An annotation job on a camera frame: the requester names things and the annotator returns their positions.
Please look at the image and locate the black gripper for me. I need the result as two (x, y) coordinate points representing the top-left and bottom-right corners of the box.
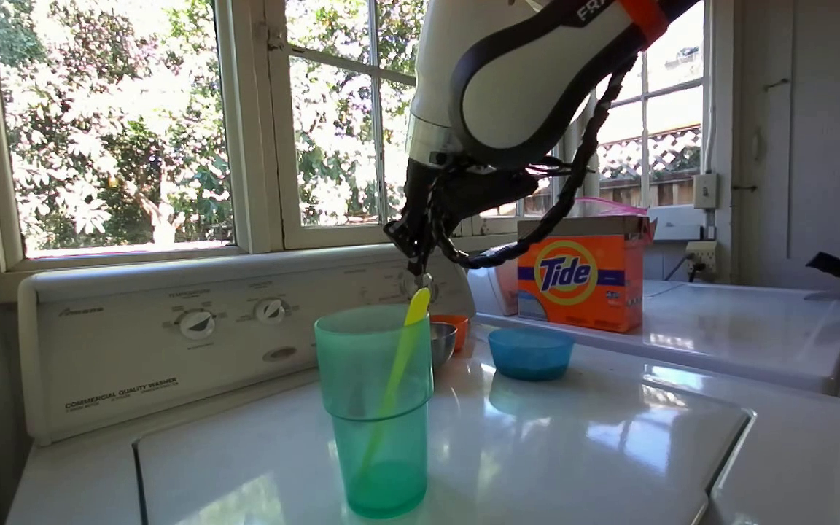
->
(384, 156), (503, 280)

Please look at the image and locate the orange plastic bowl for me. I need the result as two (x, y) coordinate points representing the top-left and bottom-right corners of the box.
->
(428, 311), (473, 357)

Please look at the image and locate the yellow plastic spoon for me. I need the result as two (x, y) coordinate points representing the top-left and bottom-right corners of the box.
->
(351, 285), (434, 489)

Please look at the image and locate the blue plastic bowl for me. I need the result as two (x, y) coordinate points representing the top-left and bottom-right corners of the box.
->
(485, 324), (578, 385)

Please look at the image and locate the green translucent plastic cup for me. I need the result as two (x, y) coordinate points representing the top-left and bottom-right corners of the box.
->
(313, 303), (437, 522)

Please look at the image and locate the small white control knob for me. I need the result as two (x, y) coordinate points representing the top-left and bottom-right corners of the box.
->
(250, 293), (293, 327)
(172, 303), (225, 341)

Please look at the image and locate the orange Tide detergent box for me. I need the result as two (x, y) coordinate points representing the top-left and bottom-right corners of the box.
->
(513, 213), (656, 336)

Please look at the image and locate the pink plastic bag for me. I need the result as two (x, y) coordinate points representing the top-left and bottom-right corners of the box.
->
(574, 194), (654, 220)

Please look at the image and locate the white washing machine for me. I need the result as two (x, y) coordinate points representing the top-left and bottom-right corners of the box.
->
(7, 239), (840, 525)

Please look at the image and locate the white plastic container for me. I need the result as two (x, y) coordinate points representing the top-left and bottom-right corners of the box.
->
(647, 200), (711, 245)

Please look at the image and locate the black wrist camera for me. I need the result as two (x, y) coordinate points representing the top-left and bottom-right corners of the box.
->
(476, 163), (542, 210)

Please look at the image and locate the white wooden window frame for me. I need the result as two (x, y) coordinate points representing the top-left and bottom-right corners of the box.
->
(0, 0), (734, 305)

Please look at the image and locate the wall outlet with plug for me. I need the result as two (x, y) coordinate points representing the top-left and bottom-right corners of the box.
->
(683, 239), (724, 285)

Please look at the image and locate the beige wall switch plate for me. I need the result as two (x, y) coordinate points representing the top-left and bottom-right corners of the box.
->
(695, 171), (724, 213)

